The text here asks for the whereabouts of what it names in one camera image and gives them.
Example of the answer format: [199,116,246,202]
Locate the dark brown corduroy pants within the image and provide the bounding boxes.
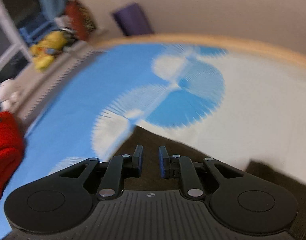
[109,126,306,239]

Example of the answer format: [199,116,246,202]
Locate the blue white patterned bed sheet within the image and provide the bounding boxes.
[0,43,306,239]

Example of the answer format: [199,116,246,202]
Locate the red folded garment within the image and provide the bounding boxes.
[0,112,25,199]

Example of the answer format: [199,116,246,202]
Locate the white window sill ledge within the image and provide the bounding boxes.
[11,29,108,129]

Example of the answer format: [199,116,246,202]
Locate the white plush toy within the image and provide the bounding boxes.
[0,79,22,112]

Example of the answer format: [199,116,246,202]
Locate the yellow plush toy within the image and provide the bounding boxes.
[30,31,68,72]

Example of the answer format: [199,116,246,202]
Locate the red brown plush toy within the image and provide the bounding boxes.
[65,0,97,41]

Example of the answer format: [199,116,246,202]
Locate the purple box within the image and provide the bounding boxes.
[111,3,154,36]

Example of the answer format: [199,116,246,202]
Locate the wooden bed frame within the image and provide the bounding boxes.
[93,34,306,69]

